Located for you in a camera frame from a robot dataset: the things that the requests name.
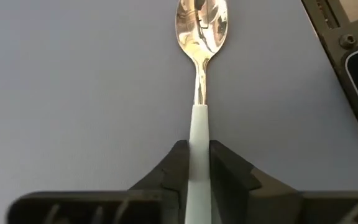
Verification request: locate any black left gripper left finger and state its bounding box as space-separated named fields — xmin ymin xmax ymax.
xmin=129 ymin=139 xmax=190 ymax=224

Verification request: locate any blue-grey table mat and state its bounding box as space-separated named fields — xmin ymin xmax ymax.
xmin=0 ymin=0 xmax=358 ymax=224

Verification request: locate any light blue handled spoon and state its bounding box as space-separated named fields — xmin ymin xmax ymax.
xmin=175 ymin=0 xmax=229 ymax=224

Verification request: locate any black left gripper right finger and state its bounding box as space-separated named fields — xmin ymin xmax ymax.
xmin=209 ymin=139 xmax=303 ymax=224

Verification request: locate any black metal table frame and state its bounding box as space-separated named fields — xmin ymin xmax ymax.
xmin=301 ymin=0 xmax=358 ymax=170

